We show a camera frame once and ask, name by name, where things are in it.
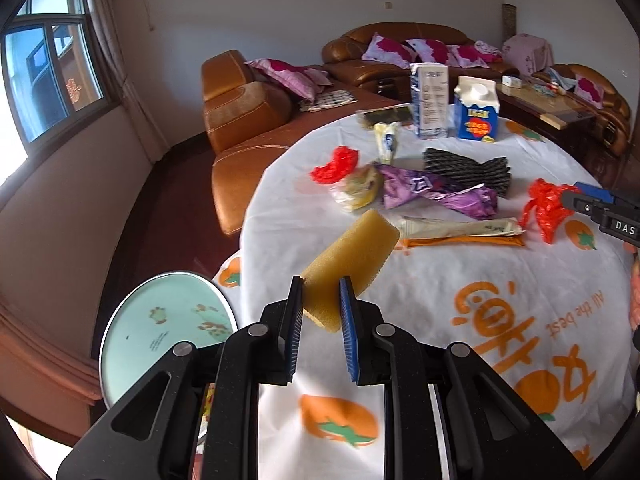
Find red plastic bag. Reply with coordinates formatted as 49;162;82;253
518;179;578;245

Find yellow sponge block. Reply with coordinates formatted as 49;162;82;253
300;209;400;333

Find brown leather armchair right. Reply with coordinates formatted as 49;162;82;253
533;63;631;157

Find long orange wrapper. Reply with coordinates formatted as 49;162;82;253
397;235;526;249

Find wooden glass-top coffee table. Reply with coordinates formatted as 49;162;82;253
496;82;596;130

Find white orange-print tablecloth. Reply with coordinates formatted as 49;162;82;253
216;117;638;479

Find light green enamel basin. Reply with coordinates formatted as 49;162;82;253
99;271;238;406

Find black foam net wrapper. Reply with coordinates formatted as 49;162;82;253
423;148;511;197

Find blue LOOK yogurt carton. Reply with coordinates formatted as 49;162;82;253
454;75;500;143

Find pink cloth covered object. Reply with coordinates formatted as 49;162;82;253
502;34;553;76

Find long beige wrapper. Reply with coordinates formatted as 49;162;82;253
395;217;524;240

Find pink floral pillow right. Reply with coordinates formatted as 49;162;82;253
448;40;503;68

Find purple snack bag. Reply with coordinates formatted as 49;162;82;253
373;162;498;220

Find tall white milk carton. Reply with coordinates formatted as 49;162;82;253
410;63;449;139

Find dark seaweed snack pack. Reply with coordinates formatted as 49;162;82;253
356;104;413;129

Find small white yellow packet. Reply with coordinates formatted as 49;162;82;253
373;122;401;165

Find pink floral pillow middle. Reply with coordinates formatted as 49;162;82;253
406;38;459;67

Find yellow clear plastic wrapper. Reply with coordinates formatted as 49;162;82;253
330;164;383;212

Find red foam fruit net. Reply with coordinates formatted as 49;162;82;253
309;145;359;184

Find pink floral pillow left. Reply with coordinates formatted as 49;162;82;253
361;32;418;68

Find checkered cushion mat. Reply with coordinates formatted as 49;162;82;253
299;89;357;113

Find brown leather back sofa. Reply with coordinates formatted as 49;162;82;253
321;22;520;101

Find brown leather chaise sofa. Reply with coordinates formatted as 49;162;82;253
201;50;395;236

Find pink floral pillow on chaise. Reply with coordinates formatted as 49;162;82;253
246;58;333;103

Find pink curtain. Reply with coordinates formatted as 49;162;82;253
81;0;170;162

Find window with dark frame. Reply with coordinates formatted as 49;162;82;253
1;0;114;157

